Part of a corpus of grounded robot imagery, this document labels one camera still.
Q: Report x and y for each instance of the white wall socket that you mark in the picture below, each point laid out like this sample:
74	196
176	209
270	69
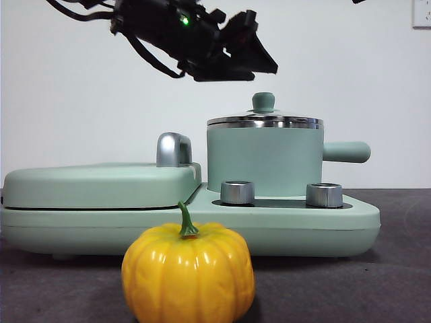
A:
422	13

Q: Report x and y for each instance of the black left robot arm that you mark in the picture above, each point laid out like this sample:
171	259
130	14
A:
158	23

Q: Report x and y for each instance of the mint green breakfast machine base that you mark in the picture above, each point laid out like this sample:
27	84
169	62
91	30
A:
286	228

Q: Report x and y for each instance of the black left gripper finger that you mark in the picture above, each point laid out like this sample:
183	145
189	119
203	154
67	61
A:
252	57
222	73

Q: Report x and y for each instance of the yellow toy pumpkin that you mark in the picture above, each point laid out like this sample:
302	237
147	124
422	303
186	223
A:
188	269

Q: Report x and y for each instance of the glass pot lid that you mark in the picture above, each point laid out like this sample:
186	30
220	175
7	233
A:
263	101

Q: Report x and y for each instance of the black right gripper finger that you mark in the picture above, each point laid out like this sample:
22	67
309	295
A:
359	1

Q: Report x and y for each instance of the chrome control knob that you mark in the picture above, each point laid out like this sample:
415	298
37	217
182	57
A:
324	196
237	193

